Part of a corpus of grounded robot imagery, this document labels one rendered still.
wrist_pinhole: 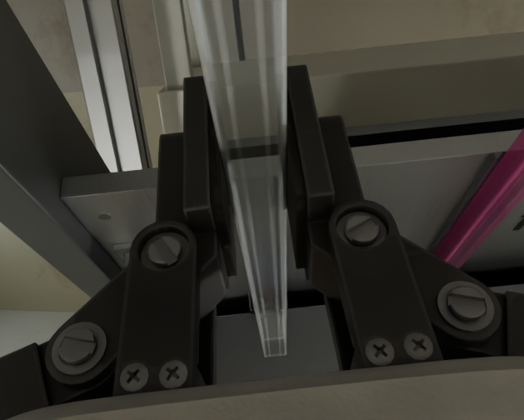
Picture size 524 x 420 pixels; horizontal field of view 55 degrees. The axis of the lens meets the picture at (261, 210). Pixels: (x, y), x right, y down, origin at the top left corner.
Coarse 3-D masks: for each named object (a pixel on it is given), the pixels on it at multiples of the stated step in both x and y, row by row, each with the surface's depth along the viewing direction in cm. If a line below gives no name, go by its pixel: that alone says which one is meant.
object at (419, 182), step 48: (384, 144) 21; (432, 144) 21; (480, 144) 21; (96, 192) 21; (144, 192) 21; (384, 192) 23; (432, 192) 23; (288, 240) 27; (432, 240) 29; (240, 288) 33; (288, 288) 34
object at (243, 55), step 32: (192, 0) 7; (224, 0) 7; (256, 0) 7; (224, 32) 7; (256, 32) 7; (224, 64) 8; (256, 64) 8; (224, 96) 9; (256, 96) 9; (224, 128) 9; (256, 128) 10; (224, 160) 10; (256, 160) 11; (256, 192) 12; (256, 224) 13; (256, 256) 15; (256, 288) 18
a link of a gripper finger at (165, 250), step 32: (160, 224) 9; (160, 256) 9; (192, 256) 9; (128, 288) 9; (160, 288) 9; (192, 288) 9; (128, 320) 8; (160, 320) 8; (192, 320) 8; (128, 352) 8; (160, 352) 8; (192, 352) 8; (128, 384) 8; (160, 384) 8; (192, 384) 8
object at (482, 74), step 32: (160, 0) 54; (160, 32) 55; (192, 32) 81; (512, 32) 85; (192, 64) 82; (288, 64) 72; (320, 64) 67; (352, 64) 64; (384, 64) 60; (416, 64) 57; (448, 64) 57; (480, 64) 57; (512, 64) 57; (160, 96) 57; (320, 96) 57; (352, 96) 57; (384, 96) 58; (416, 96) 58; (448, 96) 58; (480, 96) 58; (512, 96) 58
